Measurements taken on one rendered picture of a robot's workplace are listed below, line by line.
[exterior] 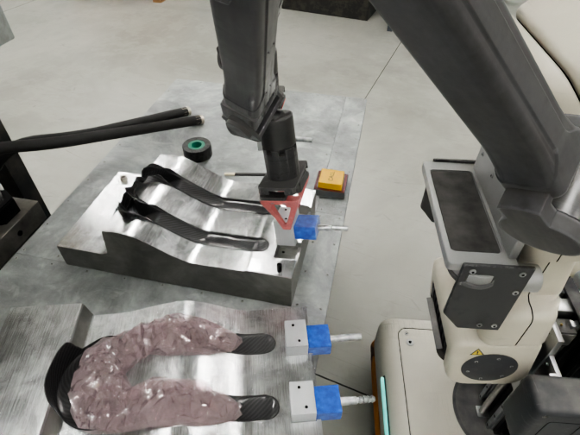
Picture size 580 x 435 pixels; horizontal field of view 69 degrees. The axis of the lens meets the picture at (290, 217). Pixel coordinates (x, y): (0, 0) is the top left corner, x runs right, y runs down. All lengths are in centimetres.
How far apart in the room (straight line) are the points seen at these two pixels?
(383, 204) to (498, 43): 202
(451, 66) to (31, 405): 67
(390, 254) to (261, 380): 143
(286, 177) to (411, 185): 181
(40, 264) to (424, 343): 111
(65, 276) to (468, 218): 80
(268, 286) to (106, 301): 33
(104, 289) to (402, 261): 143
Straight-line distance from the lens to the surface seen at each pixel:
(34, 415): 73
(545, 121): 38
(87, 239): 99
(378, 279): 196
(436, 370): 145
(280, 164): 70
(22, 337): 82
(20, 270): 109
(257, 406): 72
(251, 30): 41
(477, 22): 31
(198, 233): 90
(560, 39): 59
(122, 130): 127
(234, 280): 84
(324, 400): 70
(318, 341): 74
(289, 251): 87
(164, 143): 133
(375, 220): 222
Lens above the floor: 151
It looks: 44 degrees down
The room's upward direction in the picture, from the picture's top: straight up
